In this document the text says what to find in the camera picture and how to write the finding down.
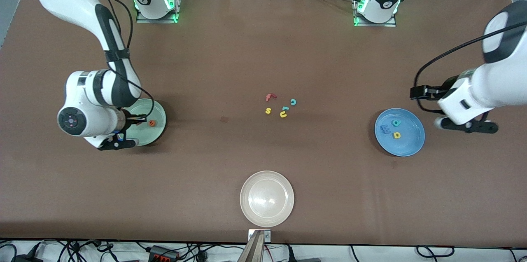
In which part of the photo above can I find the aluminium camera pole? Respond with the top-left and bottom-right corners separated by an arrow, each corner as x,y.
237,231 -> 265,262

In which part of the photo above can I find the green round plate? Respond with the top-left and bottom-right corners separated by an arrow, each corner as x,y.
123,98 -> 167,147

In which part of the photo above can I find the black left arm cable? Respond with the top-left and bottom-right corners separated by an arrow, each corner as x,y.
414,21 -> 527,114

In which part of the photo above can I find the blue round plate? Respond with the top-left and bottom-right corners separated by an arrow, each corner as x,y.
374,108 -> 425,157

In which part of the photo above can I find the black orange power strip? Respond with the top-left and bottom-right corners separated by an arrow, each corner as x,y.
148,245 -> 180,262

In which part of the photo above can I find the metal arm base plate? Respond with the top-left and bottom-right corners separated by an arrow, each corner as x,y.
136,0 -> 182,24
353,0 -> 397,28

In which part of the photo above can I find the beige round plate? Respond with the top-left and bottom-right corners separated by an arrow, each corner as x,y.
240,171 -> 295,228

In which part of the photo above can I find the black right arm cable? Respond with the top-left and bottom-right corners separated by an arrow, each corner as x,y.
86,0 -> 156,124

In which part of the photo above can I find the metal clamp bracket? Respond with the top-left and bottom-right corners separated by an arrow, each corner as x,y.
248,229 -> 272,242

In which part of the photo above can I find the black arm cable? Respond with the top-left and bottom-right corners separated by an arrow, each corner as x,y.
414,21 -> 527,114
86,0 -> 156,124

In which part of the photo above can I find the thin red wire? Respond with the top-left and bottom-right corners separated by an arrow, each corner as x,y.
263,244 -> 289,255

